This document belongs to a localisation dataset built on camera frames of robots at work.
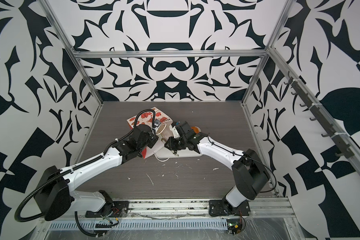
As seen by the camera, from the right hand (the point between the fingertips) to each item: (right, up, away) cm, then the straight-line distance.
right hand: (165, 144), depth 82 cm
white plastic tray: (-2, -5, +4) cm, 7 cm away
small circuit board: (+33, -36, -11) cm, 50 cm away
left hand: (-7, +9, 0) cm, 11 cm away
